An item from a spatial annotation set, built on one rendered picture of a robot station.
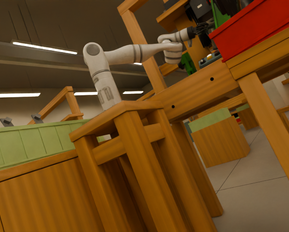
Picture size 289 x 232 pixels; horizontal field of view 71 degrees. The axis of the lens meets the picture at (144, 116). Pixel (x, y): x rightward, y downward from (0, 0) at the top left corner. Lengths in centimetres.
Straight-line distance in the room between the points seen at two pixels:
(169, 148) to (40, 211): 55
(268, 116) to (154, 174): 38
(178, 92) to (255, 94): 46
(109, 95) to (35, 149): 39
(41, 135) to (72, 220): 39
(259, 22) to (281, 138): 32
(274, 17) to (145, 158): 55
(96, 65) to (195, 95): 48
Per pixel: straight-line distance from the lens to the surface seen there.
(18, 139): 98
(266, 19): 70
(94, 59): 98
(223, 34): 72
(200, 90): 98
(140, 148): 70
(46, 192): 90
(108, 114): 76
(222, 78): 97
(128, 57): 104
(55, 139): 106
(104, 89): 92
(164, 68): 180
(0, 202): 86
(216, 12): 131
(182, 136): 165
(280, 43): 64
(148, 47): 106
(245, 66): 63
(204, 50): 164
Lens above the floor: 66
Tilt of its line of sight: 9 degrees up
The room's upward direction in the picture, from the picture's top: 23 degrees counter-clockwise
